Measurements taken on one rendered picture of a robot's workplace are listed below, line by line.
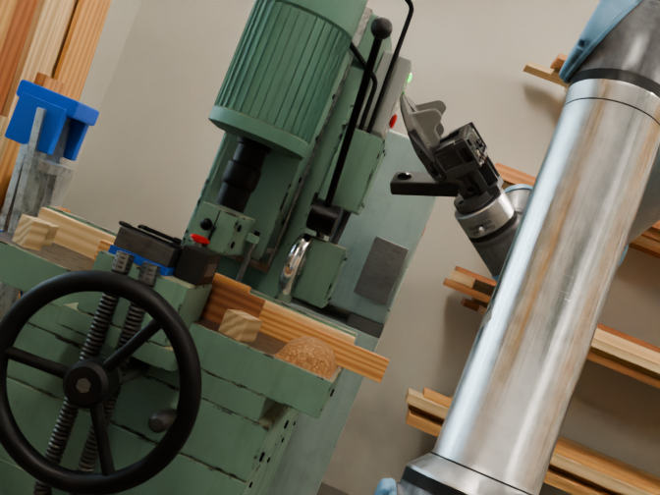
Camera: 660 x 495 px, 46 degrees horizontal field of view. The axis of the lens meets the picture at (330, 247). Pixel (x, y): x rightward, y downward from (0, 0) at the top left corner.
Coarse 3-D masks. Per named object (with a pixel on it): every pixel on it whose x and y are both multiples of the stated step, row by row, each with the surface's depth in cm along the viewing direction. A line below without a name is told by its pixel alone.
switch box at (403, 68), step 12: (384, 60) 159; (408, 60) 158; (384, 72) 159; (396, 72) 158; (408, 72) 159; (396, 84) 158; (384, 96) 159; (396, 96) 158; (372, 108) 159; (384, 108) 159; (396, 108) 165; (384, 120) 159; (372, 132) 161; (384, 132) 160
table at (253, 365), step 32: (0, 256) 121; (32, 256) 121; (64, 256) 129; (64, 320) 110; (160, 352) 108; (224, 352) 117; (256, 352) 117; (256, 384) 117; (288, 384) 116; (320, 384) 116
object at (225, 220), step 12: (204, 204) 130; (204, 216) 130; (216, 216) 129; (228, 216) 129; (240, 216) 130; (192, 228) 130; (216, 228) 129; (228, 228) 129; (240, 228) 130; (252, 228) 142; (216, 240) 129; (228, 240) 129; (240, 240) 136; (228, 252) 131; (240, 252) 140
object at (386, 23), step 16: (384, 32) 122; (368, 64) 127; (368, 80) 129; (352, 112) 133; (352, 128) 134; (336, 176) 140; (320, 208) 144; (336, 208) 144; (320, 224) 144; (336, 224) 148
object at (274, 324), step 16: (272, 320) 132; (288, 320) 132; (272, 336) 132; (288, 336) 132; (320, 336) 131; (336, 352) 131; (352, 352) 131; (368, 352) 131; (352, 368) 131; (368, 368) 130; (384, 368) 130
